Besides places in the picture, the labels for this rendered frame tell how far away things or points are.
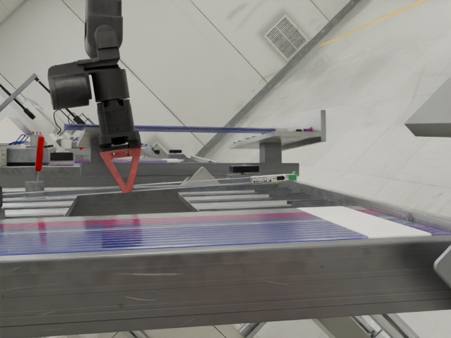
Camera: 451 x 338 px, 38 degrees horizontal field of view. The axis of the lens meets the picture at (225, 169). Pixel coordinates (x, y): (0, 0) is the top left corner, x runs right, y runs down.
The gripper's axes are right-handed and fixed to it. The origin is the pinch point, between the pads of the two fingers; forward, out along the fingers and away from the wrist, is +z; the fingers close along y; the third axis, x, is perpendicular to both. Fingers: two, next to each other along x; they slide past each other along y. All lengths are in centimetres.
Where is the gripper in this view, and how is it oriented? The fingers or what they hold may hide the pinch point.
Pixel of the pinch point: (126, 187)
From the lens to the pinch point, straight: 111.7
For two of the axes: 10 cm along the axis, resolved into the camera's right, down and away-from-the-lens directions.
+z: 1.4, 9.9, 0.8
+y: 1.7, 0.5, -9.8
